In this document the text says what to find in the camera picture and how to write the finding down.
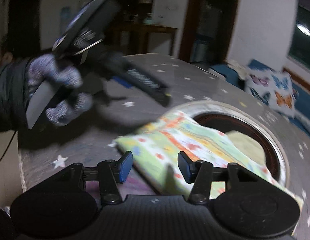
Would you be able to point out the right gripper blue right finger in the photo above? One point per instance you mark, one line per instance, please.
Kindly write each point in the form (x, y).
(199, 173)

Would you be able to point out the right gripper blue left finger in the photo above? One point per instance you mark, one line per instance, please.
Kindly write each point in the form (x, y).
(110, 174)

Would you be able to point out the colourful patterned children's jacket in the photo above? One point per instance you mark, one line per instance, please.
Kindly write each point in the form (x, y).
(155, 149)

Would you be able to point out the gloved patterned left hand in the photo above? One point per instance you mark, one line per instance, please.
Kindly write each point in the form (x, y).
(53, 90)

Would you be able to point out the grey star patterned table cover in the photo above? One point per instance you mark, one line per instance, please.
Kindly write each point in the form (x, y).
(119, 110)

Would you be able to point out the wooden side table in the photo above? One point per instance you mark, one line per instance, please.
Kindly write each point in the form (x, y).
(147, 38)

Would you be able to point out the cream cloth on sofa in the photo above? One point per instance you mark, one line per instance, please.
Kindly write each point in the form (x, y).
(242, 71)

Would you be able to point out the butterfly print pillow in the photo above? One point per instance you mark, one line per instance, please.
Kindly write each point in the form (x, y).
(274, 89)

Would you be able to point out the blue sofa bench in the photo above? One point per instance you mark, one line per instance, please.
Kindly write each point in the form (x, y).
(302, 103)

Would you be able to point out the dark window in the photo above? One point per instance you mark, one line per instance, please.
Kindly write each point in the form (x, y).
(300, 46)

